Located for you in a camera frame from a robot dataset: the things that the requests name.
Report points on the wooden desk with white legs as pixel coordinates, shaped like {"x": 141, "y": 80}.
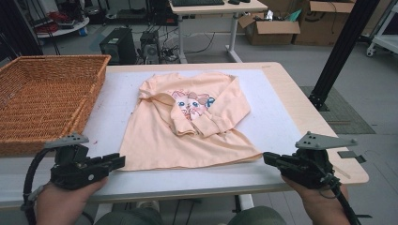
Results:
{"x": 219, "y": 8}

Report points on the person's right hand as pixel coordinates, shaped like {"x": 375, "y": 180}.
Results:
{"x": 313, "y": 197}

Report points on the black metal post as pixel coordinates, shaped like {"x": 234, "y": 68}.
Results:
{"x": 344, "y": 47}

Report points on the person's right leg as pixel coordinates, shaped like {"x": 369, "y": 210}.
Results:
{"x": 256, "y": 218}

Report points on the black computer mouse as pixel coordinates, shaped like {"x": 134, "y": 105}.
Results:
{"x": 233, "y": 2}
{"x": 244, "y": 1}

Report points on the person's left leg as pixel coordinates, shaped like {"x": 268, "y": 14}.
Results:
{"x": 131, "y": 218}

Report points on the black computer tower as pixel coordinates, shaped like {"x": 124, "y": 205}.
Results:
{"x": 120, "y": 47}

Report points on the brown wicker basket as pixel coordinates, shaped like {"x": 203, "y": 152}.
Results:
{"x": 43, "y": 103}

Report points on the white rack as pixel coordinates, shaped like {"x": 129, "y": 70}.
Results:
{"x": 386, "y": 37}

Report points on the large cardboard box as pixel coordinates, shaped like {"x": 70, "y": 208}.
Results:
{"x": 325, "y": 25}

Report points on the person's leg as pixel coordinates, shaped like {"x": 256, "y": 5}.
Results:
{"x": 256, "y": 218}
{"x": 131, "y": 218}

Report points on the power strip with plugs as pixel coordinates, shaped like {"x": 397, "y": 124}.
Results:
{"x": 169, "y": 53}

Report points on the teal plastic packet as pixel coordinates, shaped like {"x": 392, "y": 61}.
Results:
{"x": 294, "y": 15}

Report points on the black keyboard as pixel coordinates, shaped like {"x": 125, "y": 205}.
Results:
{"x": 197, "y": 2}

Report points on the person's left hand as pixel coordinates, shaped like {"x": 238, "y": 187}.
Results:
{"x": 65, "y": 200}

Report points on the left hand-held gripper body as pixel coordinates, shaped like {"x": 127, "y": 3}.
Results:
{"x": 75, "y": 168}

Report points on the round white table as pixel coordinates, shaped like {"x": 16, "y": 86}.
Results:
{"x": 67, "y": 29}

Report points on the peach cartoon cat shirt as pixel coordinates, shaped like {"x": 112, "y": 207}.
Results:
{"x": 187, "y": 125}

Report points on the black box with red stripe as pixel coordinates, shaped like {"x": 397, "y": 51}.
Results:
{"x": 162, "y": 15}

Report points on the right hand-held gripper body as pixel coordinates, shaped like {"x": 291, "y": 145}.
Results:
{"x": 313, "y": 162}

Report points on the grey computer tower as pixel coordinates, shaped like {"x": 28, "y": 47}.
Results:
{"x": 150, "y": 47}

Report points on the open cardboard box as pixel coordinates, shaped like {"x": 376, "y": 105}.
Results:
{"x": 272, "y": 31}

